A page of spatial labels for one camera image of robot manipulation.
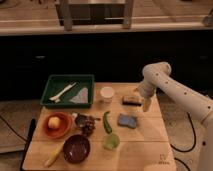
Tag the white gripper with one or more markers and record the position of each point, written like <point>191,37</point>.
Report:
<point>146,90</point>

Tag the black whiteboard eraser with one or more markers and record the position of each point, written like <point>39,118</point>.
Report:
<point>131,100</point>

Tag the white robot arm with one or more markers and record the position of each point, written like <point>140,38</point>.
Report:
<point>157,75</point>

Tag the white paper cup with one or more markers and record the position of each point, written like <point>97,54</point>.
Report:
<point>107,94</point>

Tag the green plastic cup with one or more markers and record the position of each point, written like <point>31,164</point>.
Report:
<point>111,141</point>

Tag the blue sponge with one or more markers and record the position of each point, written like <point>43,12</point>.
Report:
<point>127,121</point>

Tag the green chili pepper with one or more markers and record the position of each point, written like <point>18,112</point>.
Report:
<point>106,124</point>

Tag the grey cloth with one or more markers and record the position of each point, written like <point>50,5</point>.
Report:
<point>81,97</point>

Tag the purple grapes bunch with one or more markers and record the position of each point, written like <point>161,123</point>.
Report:
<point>88,129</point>

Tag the orange plate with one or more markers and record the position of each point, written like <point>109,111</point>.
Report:
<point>65,125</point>

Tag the dark red bowl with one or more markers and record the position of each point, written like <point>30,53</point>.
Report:
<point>76,149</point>

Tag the green plastic tray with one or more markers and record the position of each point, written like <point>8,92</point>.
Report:
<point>56,83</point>

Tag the yellow lemon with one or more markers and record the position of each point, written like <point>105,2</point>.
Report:
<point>54,122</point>

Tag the yellow banana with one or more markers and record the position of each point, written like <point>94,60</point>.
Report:
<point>53,156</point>

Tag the metal frame stand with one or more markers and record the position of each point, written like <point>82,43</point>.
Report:
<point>94,12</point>

